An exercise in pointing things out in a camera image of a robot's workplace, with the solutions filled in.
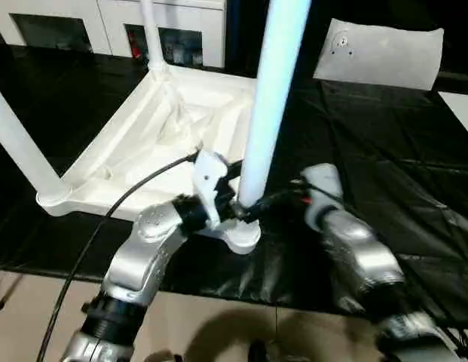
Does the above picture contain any white plastic table leg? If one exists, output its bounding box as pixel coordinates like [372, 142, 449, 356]
[0, 80, 72, 207]
[236, 0, 314, 211]
[139, 0, 170, 77]

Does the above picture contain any white cabinet with glass doors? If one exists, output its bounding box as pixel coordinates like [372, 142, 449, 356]
[0, 0, 228, 72]

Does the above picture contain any black robot foot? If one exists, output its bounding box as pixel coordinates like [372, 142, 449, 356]
[148, 349, 185, 362]

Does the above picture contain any white chair back panel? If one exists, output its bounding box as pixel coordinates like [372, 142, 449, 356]
[311, 17, 445, 92]

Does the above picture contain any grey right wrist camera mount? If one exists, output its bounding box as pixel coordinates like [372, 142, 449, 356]
[299, 161, 345, 235]

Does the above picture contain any black cabinet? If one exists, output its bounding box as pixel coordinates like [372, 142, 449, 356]
[223, 0, 335, 83]

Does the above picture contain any white sheet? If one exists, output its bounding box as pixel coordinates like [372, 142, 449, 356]
[438, 90, 468, 141]

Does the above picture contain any white plastic table top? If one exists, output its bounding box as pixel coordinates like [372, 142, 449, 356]
[35, 63, 264, 256]

